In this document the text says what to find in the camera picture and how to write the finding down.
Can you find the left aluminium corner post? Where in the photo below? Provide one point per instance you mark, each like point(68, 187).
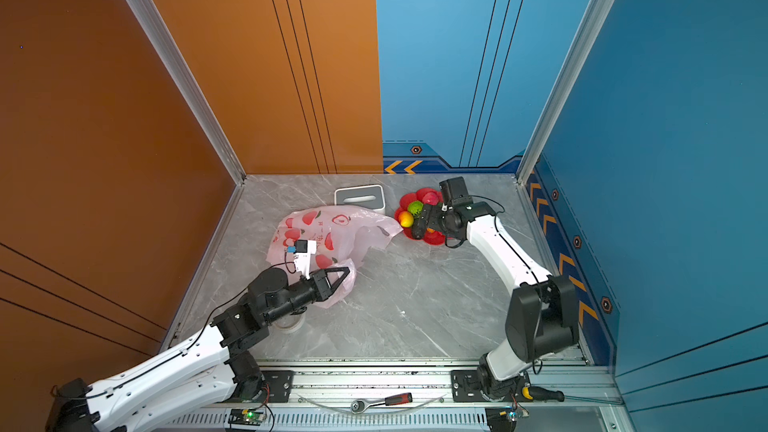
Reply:
point(165, 46)

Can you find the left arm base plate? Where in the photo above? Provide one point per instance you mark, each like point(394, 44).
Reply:
point(272, 386)

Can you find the aluminium corner post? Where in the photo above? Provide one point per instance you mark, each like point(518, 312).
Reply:
point(584, 39)
point(165, 46)

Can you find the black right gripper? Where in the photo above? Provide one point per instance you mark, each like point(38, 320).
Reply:
point(435, 211)

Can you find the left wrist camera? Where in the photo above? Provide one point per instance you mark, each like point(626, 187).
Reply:
point(298, 257)

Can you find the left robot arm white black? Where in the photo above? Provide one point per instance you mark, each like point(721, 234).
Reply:
point(213, 365)

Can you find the pink dragon fruit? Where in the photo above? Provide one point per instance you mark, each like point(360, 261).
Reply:
point(431, 198)

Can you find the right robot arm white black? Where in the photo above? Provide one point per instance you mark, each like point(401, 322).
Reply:
point(542, 316)

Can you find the aluminium front rail frame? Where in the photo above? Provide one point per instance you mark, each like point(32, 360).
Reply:
point(322, 394)

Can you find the right green circuit board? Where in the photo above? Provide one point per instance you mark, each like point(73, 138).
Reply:
point(502, 419)

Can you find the red handled ratchet wrench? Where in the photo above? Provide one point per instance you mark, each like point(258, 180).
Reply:
point(360, 406)

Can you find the left green circuit board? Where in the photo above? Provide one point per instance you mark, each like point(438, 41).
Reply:
point(247, 419)

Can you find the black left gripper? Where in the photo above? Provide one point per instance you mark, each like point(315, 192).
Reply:
point(321, 285)

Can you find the green lime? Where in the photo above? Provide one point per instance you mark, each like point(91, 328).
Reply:
point(415, 208)

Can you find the yellow black screwdriver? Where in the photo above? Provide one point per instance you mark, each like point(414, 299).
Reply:
point(537, 393)

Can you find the red flower-shaped plate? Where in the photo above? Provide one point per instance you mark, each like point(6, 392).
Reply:
point(431, 237)

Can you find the green circuit board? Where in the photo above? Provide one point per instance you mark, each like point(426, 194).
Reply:
point(247, 419)
point(502, 419)

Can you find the pink printed plastic bag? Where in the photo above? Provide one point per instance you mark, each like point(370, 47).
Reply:
point(343, 236)

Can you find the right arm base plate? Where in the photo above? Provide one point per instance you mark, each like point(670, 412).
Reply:
point(478, 385)

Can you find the right aluminium corner post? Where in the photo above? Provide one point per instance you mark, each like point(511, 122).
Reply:
point(584, 39)

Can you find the white grey tissue box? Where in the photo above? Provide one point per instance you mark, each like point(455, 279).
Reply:
point(366, 196)

